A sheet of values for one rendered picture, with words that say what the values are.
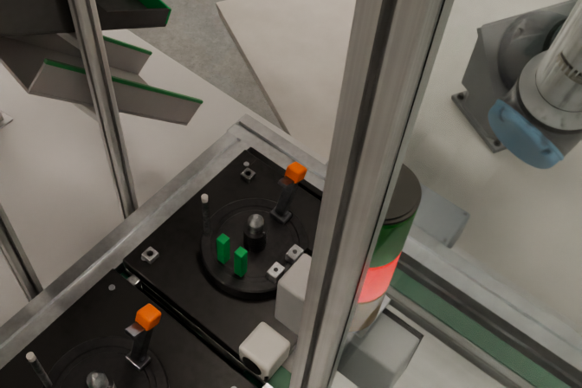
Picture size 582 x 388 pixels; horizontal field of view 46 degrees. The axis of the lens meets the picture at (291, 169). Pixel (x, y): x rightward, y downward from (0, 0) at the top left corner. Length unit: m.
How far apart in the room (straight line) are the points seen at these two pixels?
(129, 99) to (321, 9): 0.60
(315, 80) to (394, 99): 0.96
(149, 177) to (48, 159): 0.16
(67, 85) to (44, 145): 0.37
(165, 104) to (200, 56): 1.59
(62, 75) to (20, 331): 0.31
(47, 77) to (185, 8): 1.95
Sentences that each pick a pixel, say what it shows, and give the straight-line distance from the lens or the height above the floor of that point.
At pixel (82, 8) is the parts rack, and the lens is 0.72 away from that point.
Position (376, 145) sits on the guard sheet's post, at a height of 1.50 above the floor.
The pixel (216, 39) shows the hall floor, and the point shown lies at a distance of 2.59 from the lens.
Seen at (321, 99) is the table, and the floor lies 0.86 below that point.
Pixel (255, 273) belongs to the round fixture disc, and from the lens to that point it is 0.86.
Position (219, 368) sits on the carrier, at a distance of 0.83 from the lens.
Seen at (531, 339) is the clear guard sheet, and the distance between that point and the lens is 0.38.
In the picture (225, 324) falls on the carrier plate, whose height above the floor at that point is 0.97.
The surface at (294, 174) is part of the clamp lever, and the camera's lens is 0.84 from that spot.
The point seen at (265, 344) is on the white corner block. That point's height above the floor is 0.99.
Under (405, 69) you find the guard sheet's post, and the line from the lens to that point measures 0.28.
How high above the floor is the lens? 1.75
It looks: 53 degrees down
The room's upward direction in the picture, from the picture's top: 6 degrees clockwise
